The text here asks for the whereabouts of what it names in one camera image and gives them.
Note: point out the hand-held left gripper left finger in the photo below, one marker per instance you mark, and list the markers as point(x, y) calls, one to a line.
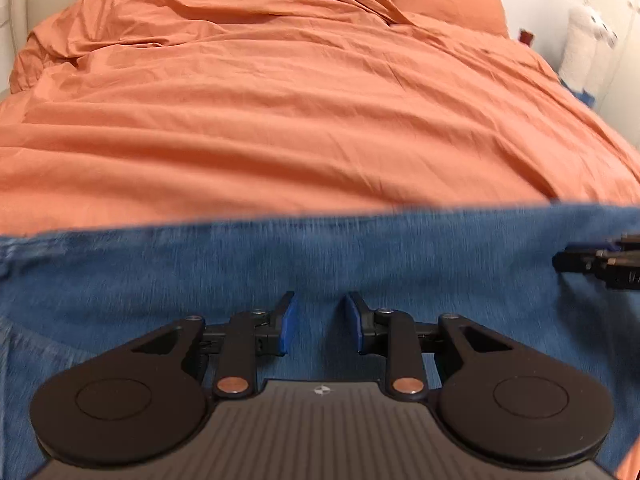
point(287, 326)

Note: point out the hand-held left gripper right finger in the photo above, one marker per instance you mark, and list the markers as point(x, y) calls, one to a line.
point(356, 326)

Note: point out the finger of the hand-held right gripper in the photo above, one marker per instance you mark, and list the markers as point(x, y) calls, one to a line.
point(580, 260)

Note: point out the blue denim pants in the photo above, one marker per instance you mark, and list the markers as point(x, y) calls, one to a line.
point(200, 270)

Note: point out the white plush toy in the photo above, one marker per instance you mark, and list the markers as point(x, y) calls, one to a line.
point(585, 45)

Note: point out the orange duvet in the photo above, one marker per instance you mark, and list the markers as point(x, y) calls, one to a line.
point(280, 110)

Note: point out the small red object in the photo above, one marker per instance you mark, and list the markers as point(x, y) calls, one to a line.
point(526, 37)

